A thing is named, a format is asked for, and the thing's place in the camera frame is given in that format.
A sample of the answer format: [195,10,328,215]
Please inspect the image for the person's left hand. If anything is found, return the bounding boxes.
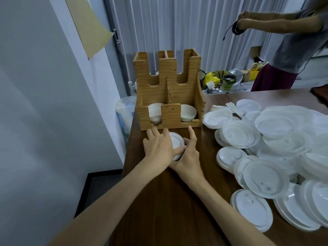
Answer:
[143,127,187,175]

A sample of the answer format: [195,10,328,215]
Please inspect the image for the person's right hand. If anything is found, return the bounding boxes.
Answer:
[169,125,206,189]

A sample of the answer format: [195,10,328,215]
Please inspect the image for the small white lid stack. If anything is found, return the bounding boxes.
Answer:
[169,132,185,162]

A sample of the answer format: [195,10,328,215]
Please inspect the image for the person's right forearm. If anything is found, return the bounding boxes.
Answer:
[188,178,277,246]

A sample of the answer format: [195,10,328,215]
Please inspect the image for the person's left forearm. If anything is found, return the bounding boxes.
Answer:
[47,157,169,246]

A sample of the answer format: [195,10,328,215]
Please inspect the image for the white lids in organizer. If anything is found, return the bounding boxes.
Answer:
[148,102,164,124]
[180,104,198,123]

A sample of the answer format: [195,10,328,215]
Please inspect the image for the clear plastic bag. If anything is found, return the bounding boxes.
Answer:
[115,96,137,146]

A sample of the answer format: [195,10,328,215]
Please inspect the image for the wooden lid organizer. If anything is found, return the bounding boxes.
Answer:
[133,49,206,131]

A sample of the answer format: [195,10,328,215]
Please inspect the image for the yellow plastic bag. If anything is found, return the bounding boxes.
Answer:
[203,72,221,87]

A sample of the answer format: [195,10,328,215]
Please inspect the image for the green mesh basket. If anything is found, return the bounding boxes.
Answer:
[222,75,237,91]

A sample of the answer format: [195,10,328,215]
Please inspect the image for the grey bowl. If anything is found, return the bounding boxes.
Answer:
[229,69,244,84]

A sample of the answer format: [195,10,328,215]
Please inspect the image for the pile of white plastic lids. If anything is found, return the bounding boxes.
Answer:
[202,99,328,233]

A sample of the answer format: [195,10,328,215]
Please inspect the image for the yellow container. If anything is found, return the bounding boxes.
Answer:
[249,62,269,81]

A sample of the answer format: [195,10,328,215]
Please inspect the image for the white curtain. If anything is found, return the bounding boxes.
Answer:
[107,0,291,83]

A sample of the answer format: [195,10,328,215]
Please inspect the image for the brown paper sheet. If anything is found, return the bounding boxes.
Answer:
[64,0,115,60]

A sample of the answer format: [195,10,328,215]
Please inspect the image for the dark brown object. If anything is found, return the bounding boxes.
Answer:
[310,84,328,107]

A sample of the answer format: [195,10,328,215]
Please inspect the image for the black strap device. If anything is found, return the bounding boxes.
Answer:
[223,19,247,41]

